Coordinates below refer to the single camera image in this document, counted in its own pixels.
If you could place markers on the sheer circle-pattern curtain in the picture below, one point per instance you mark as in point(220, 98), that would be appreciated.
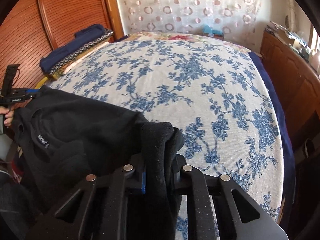
point(236, 19)

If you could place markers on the clutter pile on cabinet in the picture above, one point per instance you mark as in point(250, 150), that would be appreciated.
point(309, 51)

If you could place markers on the navy blue bed cover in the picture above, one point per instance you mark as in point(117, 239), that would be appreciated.
point(289, 161)

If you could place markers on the person left hand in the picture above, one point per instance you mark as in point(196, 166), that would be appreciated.
point(8, 114)

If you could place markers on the wooden side cabinet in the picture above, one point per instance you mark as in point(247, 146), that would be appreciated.
point(297, 88)

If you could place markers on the folded navy garment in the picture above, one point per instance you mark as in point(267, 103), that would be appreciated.
point(80, 38)

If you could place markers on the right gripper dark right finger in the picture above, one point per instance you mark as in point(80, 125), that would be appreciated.
point(178, 178)

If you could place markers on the floral bed blanket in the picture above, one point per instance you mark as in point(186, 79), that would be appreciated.
point(181, 37)

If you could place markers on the circle-pattern folded cloth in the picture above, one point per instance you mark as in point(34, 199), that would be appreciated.
point(60, 68)

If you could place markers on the wooden slatted wardrobe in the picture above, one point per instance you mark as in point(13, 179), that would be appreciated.
point(34, 28)

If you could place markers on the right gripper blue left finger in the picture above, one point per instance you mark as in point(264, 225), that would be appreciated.
point(143, 180)

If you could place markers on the blue floral white sheet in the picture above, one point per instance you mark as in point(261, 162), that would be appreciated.
point(213, 92)

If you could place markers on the blue item on box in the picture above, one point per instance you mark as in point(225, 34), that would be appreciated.
point(211, 32)

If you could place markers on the black printed t-shirt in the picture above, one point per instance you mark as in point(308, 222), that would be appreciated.
point(64, 137)

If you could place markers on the yellow plush toy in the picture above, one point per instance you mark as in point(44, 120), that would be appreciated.
point(44, 81)

